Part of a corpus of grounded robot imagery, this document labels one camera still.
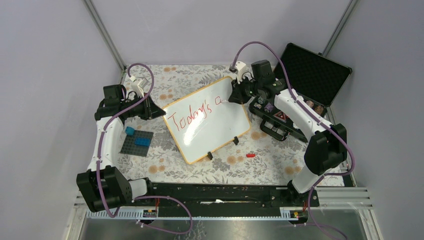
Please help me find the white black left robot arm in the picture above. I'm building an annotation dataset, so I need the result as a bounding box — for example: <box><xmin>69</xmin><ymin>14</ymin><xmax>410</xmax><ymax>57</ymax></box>
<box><xmin>76</xmin><ymin>84</ymin><xmax>165</xmax><ymax>217</ymax></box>

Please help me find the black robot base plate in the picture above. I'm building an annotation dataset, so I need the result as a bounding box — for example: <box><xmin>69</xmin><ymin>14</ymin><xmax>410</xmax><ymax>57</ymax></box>
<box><xmin>130</xmin><ymin>182</ymin><xmax>320</xmax><ymax>215</ymax></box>

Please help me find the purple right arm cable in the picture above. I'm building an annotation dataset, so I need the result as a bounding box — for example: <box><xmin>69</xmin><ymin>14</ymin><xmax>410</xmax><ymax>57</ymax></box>
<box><xmin>230</xmin><ymin>41</ymin><xmax>357</xmax><ymax>239</ymax></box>

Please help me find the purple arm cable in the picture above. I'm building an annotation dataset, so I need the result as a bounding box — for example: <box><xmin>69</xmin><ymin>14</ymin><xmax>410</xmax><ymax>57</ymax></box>
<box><xmin>95</xmin><ymin>62</ymin><xmax>194</xmax><ymax>235</ymax></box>
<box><xmin>230</xmin><ymin>41</ymin><xmax>357</xmax><ymax>239</ymax></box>

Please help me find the black poker chip case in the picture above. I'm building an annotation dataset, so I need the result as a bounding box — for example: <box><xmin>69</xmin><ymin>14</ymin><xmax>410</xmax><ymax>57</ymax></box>
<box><xmin>249</xmin><ymin>43</ymin><xmax>353</xmax><ymax>143</ymax></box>

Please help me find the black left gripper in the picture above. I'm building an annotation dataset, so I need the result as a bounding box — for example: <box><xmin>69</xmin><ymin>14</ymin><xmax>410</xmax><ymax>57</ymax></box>
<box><xmin>121</xmin><ymin>92</ymin><xmax>166</xmax><ymax>121</ymax></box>

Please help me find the aluminium frame rail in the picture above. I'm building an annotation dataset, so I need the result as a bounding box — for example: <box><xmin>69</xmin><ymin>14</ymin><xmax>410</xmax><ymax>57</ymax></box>
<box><xmin>82</xmin><ymin>0</ymin><xmax>126</xmax><ymax>71</ymax></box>

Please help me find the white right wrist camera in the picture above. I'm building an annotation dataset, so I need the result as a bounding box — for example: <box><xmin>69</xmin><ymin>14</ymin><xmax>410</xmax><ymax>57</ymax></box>
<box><xmin>229</xmin><ymin>60</ymin><xmax>250</xmax><ymax>84</ymax></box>

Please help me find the yellow framed whiteboard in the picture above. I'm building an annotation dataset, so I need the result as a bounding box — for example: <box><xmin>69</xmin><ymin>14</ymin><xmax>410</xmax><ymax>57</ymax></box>
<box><xmin>163</xmin><ymin>76</ymin><xmax>251</xmax><ymax>164</ymax></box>

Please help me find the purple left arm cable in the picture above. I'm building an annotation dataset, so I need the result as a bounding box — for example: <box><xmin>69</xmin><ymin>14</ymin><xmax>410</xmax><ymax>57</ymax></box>
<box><xmin>95</xmin><ymin>62</ymin><xmax>194</xmax><ymax>235</ymax></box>

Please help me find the loose blue lego brick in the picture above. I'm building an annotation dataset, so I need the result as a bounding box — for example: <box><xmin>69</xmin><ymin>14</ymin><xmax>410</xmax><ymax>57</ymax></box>
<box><xmin>125</xmin><ymin>126</ymin><xmax>136</xmax><ymax>136</ymax></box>

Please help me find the grey slotted cable duct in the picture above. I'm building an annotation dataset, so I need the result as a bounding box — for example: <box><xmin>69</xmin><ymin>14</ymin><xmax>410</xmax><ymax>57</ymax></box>
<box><xmin>85</xmin><ymin>207</ymin><xmax>309</xmax><ymax>221</ymax></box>

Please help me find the grey blue lego plate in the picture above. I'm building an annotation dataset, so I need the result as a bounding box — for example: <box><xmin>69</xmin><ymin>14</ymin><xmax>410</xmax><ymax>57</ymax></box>
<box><xmin>120</xmin><ymin>130</ymin><xmax>154</xmax><ymax>157</ymax></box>

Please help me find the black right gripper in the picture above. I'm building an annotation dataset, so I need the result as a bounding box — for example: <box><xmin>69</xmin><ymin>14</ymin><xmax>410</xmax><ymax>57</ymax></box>
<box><xmin>229</xmin><ymin>74</ymin><xmax>263</xmax><ymax>105</ymax></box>

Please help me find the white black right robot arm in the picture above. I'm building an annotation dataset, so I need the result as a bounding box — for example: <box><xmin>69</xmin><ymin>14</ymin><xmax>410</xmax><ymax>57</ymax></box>
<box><xmin>228</xmin><ymin>60</ymin><xmax>348</xmax><ymax>206</ymax></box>

